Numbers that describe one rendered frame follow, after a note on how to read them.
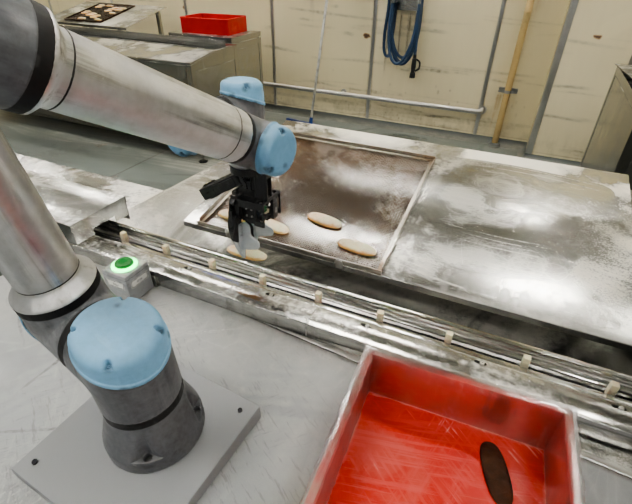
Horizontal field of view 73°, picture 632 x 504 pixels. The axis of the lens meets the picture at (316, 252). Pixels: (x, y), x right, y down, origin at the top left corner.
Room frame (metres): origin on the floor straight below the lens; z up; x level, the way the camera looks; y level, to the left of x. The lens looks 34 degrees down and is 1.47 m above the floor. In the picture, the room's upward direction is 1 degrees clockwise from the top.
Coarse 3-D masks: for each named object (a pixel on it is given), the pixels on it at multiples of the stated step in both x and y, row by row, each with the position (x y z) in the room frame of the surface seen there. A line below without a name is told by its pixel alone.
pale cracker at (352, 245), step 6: (342, 240) 0.87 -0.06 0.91; (348, 240) 0.86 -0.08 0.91; (354, 240) 0.86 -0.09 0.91; (342, 246) 0.85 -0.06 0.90; (348, 246) 0.84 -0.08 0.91; (354, 246) 0.84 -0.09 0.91; (360, 246) 0.84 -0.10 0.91; (366, 246) 0.84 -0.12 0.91; (354, 252) 0.83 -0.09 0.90; (360, 252) 0.82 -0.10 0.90; (366, 252) 0.82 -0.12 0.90; (372, 252) 0.82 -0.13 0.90
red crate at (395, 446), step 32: (384, 416) 0.45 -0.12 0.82; (416, 416) 0.45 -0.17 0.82; (352, 448) 0.39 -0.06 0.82; (384, 448) 0.39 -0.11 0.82; (416, 448) 0.39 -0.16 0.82; (448, 448) 0.39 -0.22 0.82; (512, 448) 0.39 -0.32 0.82; (352, 480) 0.34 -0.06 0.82; (384, 480) 0.34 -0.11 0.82; (416, 480) 0.34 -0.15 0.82; (448, 480) 0.34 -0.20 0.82; (480, 480) 0.34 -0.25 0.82; (512, 480) 0.34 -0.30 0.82; (544, 480) 0.34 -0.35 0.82
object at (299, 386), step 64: (0, 320) 0.67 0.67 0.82; (192, 320) 0.68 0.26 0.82; (256, 320) 0.68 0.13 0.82; (0, 384) 0.50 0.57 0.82; (64, 384) 0.51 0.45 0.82; (256, 384) 0.51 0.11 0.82; (320, 384) 0.51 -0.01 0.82; (0, 448) 0.38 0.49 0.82; (256, 448) 0.39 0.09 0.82; (320, 448) 0.39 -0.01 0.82
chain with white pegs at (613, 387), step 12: (168, 252) 0.89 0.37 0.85; (240, 276) 0.81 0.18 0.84; (264, 276) 0.77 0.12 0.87; (276, 288) 0.76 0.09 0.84; (312, 300) 0.73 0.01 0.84; (432, 336) 0.62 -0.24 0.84; (468, 348) 0.59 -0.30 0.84; (504, 360) 0.56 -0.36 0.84; (528, 360) 0.53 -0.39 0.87; (540, 372) 0.53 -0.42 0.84; (612, 384) 0.48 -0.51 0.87
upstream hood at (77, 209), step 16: (32, 176) 1.17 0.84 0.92; (48, 176) 1.17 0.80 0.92; (48, 192) 1.07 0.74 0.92; (64, 192) 1.07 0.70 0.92; (80, 192) 1.07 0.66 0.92; (96, 192) 1.07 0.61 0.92; (48, 208) 0.98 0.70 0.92; (64, 208) 0.98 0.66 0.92; (80, 208) 0.98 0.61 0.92; (96, 208) 0.98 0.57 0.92; (112, 208) 1.01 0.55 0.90; (64, 224) 0.90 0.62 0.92; (80, 224) 0.92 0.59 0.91; (96, 224) 0.96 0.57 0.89; (80, 240) 0.91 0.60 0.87
